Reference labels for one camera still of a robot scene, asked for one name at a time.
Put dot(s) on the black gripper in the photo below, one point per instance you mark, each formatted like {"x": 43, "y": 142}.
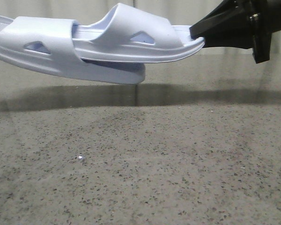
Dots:
{"x": 254, "y": 21}

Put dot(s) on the light blue slipper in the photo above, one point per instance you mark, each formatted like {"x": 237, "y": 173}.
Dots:
{"x": 127, "y": 34}
{"x": 45, "y": 45}

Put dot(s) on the beige pleated curtain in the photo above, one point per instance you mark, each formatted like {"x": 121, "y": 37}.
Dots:
{"x": 178, "y": 12}

